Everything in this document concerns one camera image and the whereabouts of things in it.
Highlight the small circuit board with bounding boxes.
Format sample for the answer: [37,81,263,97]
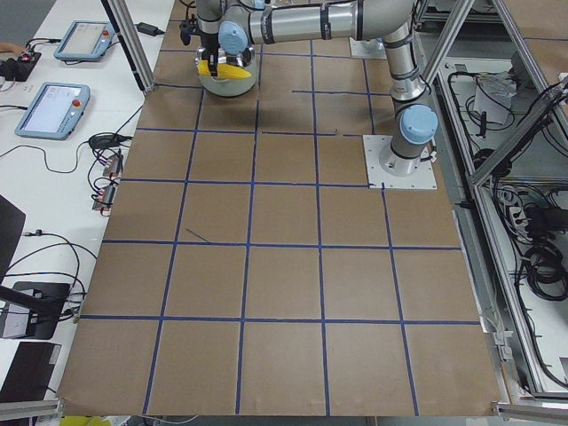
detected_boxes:
[103,154,122,178]
[92,185,116,212]

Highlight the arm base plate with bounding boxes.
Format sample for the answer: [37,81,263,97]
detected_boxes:
[362,135,438,191]
[349,38,386,59]

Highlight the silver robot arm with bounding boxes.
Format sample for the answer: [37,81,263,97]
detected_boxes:
[179,1,438,178]

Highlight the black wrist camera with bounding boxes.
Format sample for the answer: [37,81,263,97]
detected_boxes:
[179,15,199,46]

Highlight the coiled black cables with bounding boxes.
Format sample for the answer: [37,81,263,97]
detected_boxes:
[509,239,568,303]

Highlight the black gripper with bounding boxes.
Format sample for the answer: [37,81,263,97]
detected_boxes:
[202,36,219,77]

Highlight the pale green cooking pot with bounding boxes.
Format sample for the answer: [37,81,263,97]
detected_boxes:
[195,46,258,98]

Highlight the yellow corn cob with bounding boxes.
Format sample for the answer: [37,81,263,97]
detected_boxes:
[197,60,252,80]

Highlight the near blue teach pendant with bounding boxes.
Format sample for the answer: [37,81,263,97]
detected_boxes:
[14,82,91,140]

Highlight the aluminium frame post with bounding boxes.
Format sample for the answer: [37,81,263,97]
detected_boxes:
[100,0,155,93]

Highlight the blue teach pendant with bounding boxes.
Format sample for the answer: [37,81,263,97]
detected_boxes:
[53,20,115,61]
[14,82,91,140]

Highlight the far blue teach pendant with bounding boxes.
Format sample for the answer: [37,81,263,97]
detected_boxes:
[53,20,115,61]

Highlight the black power adapter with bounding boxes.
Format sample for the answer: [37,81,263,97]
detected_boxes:
[136,22,165,36]

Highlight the black monitor stand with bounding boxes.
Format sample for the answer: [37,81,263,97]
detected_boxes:
[1,281,70,340]

